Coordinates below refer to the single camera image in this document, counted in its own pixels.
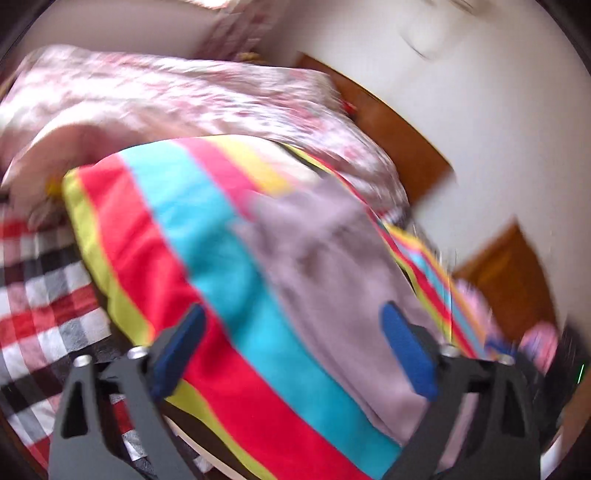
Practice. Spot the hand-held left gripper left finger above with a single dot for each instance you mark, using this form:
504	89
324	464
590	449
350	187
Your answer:
180	350

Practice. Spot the rolled pink floral quilt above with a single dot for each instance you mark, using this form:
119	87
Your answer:
542	341

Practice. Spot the red plaid bed sheet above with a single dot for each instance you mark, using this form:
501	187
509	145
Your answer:
41	295

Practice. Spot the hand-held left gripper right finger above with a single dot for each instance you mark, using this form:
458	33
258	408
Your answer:
408	350

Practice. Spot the carved wooden headboard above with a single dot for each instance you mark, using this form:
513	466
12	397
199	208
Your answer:
508	277

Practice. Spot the rainbow striped blanket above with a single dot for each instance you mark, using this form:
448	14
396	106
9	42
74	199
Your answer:
194	258

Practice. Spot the lilac fleece pants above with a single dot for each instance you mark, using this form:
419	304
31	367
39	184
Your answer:
332	277

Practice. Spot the plain wooden headboard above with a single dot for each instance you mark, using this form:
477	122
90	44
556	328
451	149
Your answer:
388	129

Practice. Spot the pink floral curtain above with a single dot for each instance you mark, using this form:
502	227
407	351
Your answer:
235	27

